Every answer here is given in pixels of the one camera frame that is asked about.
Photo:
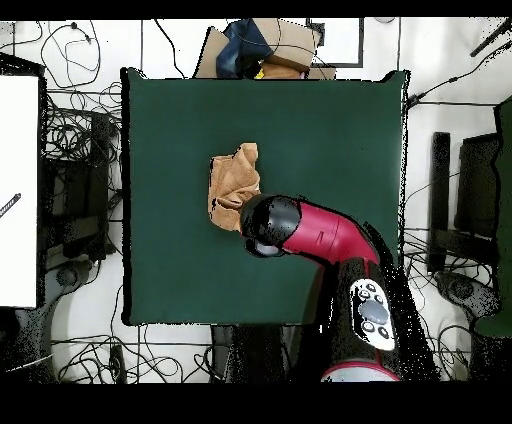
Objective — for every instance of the tan terry towel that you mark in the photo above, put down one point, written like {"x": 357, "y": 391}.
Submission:
{"x": 234, "y": 176}

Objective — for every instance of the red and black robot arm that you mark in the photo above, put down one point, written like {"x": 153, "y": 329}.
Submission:
{"x": 328, "y": 236}

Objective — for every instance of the flat brown cardboard sheet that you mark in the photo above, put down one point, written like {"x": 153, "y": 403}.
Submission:
{"x": 210, "y": 56}

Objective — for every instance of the dark green table cloth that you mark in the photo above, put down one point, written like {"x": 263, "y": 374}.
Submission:
{"x": 180, "y": 260}

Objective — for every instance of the orange-brown cloth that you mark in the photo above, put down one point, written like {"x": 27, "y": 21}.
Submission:
{"x": 280, "y": 72}

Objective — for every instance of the dark blue jeans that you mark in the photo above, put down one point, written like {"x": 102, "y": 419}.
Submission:
{"x": 240, "y": 52}

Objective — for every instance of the brown cardboard box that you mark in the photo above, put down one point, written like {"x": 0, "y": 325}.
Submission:
{"x": 292, "y": 40}

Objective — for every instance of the black caster foot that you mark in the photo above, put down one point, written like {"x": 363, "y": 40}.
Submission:
{"x": 67, "y": 276}
{"x": 462, "y": 288}

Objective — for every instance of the black power strip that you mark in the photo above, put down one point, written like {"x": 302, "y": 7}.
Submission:
{"x": 118, "y": 364}

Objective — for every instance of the black box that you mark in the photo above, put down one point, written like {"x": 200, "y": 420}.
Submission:
{"x": 478, "y": 180}

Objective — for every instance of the white panel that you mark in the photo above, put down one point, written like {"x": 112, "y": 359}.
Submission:
{"x": 18, "y": 180}

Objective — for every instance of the black striped stick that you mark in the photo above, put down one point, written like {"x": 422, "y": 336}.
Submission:
{"x": 11, "y": 204}

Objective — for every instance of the green hanging cloth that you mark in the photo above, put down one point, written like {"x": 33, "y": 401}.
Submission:
{"x": 504, "y": 200}

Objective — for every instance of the black rod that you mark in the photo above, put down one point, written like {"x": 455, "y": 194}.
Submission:
{"x": 490, "y": 38}

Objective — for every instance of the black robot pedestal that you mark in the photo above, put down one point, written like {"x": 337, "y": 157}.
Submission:
{"x": 248, "y": 352}

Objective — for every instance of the black upright post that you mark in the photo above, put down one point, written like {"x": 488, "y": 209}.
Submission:
{"x": 439, "y": 200}

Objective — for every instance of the black square frame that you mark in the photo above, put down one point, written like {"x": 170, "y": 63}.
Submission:
{"x": 361, "y": 40}

